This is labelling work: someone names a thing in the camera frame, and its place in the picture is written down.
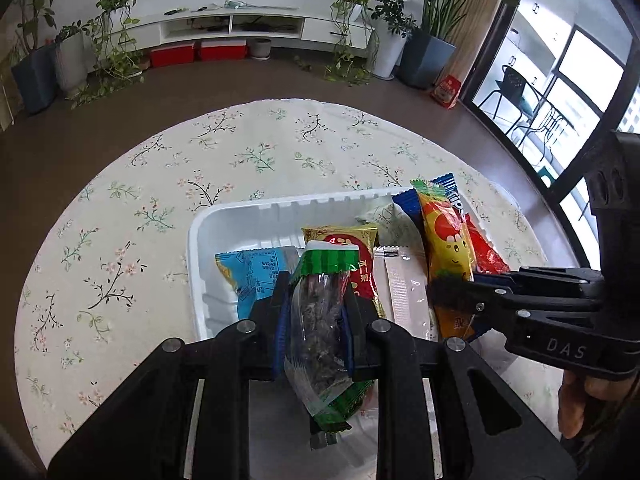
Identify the red paper bag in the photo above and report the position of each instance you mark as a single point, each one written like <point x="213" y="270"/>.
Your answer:
<point x="446" y="92"/>

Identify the light blue snack bag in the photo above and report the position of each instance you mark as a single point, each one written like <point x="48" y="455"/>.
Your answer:
<point x="253" y="273"/>

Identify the black snack bag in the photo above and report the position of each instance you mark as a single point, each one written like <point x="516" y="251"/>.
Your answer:
<point x="319" y="438"/>

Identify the floral tablecloth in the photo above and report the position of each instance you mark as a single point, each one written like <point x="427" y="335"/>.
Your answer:
<point x="111" y="279"/>

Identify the hanging vine plant right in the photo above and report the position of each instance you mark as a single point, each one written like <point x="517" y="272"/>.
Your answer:
<point x="347" y="31"/>

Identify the white TV console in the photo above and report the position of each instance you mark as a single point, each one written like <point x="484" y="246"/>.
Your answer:
<point x="221" y="22"/>

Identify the red snack bag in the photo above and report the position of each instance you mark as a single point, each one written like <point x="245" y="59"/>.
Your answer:
<point x="487" y="259"/>

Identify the small grey pot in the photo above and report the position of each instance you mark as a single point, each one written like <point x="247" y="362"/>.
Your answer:
<point x="260" y="48"/>

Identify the white long snack bag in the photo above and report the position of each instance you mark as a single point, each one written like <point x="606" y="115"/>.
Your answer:
<point x="395" y="228"/>

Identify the black balcony chair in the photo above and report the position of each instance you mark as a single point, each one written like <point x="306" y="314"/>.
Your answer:
<point x="512" y="102"/>

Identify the white plastic tray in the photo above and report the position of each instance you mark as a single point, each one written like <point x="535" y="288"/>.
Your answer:
<point x="279" y="426"/>

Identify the trailing vine plant left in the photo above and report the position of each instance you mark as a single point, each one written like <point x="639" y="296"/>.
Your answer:
<point x="115" y="51"/>

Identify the red storage box left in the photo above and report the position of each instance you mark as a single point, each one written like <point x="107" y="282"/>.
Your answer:
<point x="173" y="54"/>

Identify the right hand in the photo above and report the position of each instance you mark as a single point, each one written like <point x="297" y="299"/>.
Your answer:
<point x="576" y="390"/>

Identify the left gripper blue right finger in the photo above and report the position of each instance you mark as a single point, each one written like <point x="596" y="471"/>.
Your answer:
<point x="353" y="340"/>

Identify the red storage box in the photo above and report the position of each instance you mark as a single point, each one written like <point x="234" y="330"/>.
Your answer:
<point x="173" y="54"/>
<point x="222" y="50"/>

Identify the tall plant blue pot right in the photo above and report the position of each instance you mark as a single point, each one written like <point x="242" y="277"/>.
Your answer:
<point x="429" y="47"/>

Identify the red storage box right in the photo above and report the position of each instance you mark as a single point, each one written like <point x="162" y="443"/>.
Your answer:
<point x="222" y="50"/>

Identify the plant in ribbed white pot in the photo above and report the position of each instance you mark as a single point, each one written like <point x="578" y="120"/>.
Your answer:
<point x="69" y="59"/>

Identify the gold red candy pack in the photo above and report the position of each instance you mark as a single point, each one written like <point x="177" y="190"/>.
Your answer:
<point x="364" y="237"/>

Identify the pale pink snack pack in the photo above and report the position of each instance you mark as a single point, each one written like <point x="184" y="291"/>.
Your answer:
<point x="400" y="278"/>

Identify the tall plant blue pot left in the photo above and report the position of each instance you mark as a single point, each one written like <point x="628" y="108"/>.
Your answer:
<point x="33" y="71"/>

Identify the plant in white pot right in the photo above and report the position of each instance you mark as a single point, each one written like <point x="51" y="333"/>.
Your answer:
<point x="392" y="28"/>

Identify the blue yellow Tipo cake pack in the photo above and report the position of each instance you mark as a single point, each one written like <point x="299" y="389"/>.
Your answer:
<point x="443" y="188"/>

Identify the balcony glass table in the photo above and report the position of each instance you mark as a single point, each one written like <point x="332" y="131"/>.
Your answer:
<point x="545" y="128"/>

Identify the green clear seed pack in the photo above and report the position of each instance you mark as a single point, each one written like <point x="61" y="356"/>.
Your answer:
<point x="314" y="362"/>

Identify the yellow red snack pack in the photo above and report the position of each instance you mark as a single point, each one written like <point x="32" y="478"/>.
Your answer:
<point x="450" y="254"/>

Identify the tall plant blue pot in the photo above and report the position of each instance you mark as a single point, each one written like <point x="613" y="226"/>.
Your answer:
<point x="33" y="71"/>
<point x="429" y="47"/>

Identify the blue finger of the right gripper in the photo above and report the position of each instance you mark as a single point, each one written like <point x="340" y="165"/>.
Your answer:
<point x="454" y="294"/>
<point x="495" y="278"/>

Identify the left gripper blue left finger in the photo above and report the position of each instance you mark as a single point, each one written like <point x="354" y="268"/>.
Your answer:
<point x="280" y="309"/>

